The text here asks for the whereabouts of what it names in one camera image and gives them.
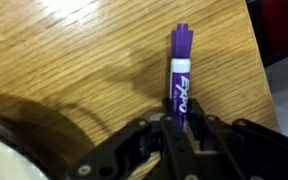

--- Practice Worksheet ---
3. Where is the dark rimmed ceramic bowl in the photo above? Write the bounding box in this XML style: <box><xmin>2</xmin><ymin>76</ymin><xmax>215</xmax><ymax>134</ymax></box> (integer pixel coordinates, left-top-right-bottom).
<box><xmin>0</xmin><ymin>113</ymin><xmax>60</xmax><ymax>180</ymax></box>

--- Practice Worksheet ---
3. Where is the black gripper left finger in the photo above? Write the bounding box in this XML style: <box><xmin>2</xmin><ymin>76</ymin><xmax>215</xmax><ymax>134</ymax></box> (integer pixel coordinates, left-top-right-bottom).
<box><xmin>66</xmin><ymin>97</ymin><xmax>198</xmax><ymax>180</ymax></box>

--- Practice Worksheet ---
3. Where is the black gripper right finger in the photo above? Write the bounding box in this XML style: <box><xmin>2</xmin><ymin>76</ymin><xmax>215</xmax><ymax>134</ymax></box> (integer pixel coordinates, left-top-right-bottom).
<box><xmin>184</xmin><ymin>97</ymin><xmax>288</xmax><ymax>180</ymax></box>

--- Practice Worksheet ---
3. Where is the purple Expo marker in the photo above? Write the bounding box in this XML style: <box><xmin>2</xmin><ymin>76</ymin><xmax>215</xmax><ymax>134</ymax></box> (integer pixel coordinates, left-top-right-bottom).
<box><xmin>168</xmin><ymin>22</ymin><xmax>195</xmax><ymax>132</ymax></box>

